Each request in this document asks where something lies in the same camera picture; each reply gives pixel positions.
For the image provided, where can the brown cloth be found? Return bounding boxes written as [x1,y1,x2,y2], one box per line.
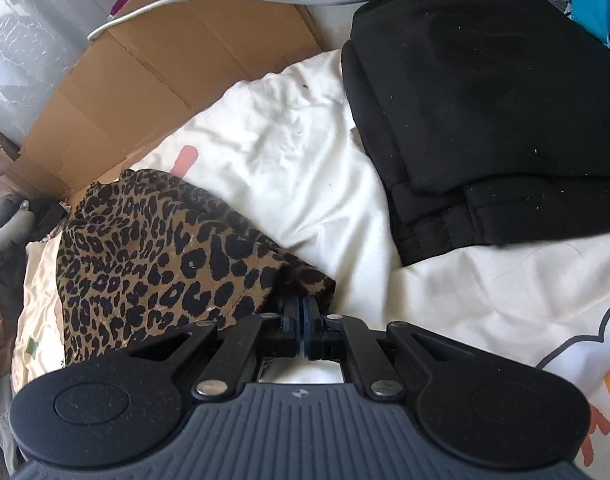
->
[0,287,23,376]

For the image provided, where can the flat cardboard sheet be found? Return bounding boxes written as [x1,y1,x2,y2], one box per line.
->
[0,0,336,201]

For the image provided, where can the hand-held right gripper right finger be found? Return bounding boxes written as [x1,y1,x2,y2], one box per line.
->
[301,296,480,401]

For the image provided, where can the cream bear printed blanket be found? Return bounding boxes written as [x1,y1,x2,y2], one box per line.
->
[10,47,610,480]

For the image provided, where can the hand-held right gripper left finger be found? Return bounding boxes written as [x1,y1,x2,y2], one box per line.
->
[128,296,302,401]

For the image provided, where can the leopard print pants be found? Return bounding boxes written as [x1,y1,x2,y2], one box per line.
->
[55,167,337,366]

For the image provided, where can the black folded garment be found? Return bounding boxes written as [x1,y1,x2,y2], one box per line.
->
[341,0,610,268]

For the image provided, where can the small black cloth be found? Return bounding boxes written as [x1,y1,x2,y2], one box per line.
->
[28,197,71,241]

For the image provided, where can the silver foil wrapped roll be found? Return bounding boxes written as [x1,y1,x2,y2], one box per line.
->
[0,0,151,148]

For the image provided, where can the grey neck pillow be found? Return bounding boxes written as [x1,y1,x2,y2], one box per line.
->
[0,195,36,273]

